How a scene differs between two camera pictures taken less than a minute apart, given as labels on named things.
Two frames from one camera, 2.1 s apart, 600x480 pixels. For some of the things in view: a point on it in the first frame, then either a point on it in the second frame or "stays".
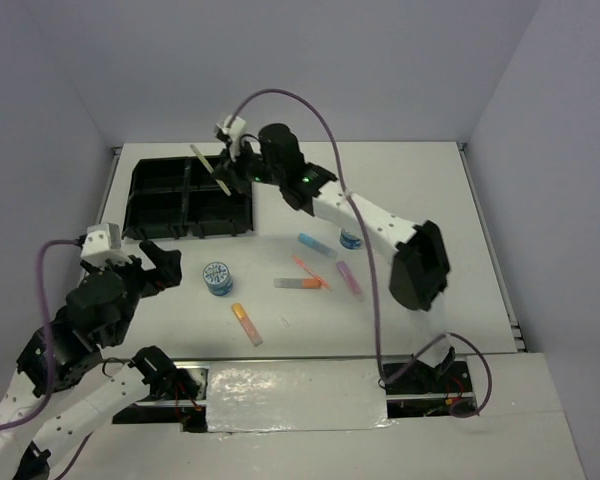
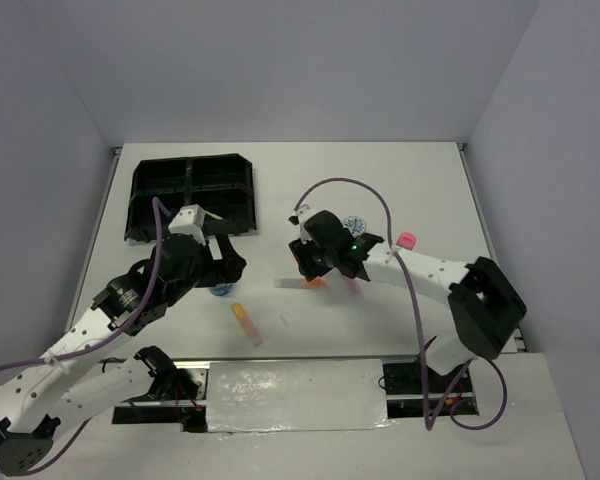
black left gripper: [167, 272] to [222, 270]
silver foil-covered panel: [295, 396] stays
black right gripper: [230, 171] to [302, 251]
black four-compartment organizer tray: [179, 197] stays
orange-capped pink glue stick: [247, 324] stays
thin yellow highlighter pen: [210, 169] to [213, 215]
